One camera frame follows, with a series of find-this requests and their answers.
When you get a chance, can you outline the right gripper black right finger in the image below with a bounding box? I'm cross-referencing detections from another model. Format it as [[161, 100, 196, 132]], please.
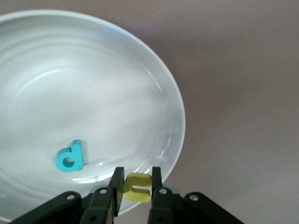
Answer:
[[147, 166, 243, 224]]

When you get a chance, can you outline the beige round plate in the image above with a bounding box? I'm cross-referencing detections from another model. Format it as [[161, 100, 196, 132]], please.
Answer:
[[0, 9, 186, 222]]

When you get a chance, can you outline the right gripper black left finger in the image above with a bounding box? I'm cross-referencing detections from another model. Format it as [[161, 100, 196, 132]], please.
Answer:
[[9, 166, 125, 224]]

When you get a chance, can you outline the teal letter d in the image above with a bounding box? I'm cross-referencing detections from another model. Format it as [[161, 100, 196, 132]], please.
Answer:
[[55, 139, 84, 173]]

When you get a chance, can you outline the yellow letter n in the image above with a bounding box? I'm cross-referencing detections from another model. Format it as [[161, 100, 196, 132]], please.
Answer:
[[123, 173, 152, 203]]

